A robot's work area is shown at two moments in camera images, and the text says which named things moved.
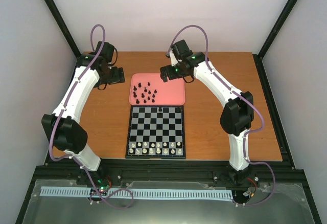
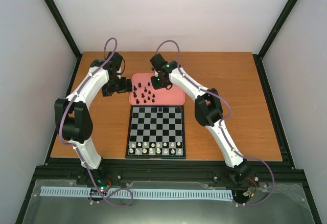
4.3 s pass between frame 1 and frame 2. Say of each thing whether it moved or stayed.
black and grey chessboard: stayed
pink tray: stayed
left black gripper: moved
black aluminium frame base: stayed
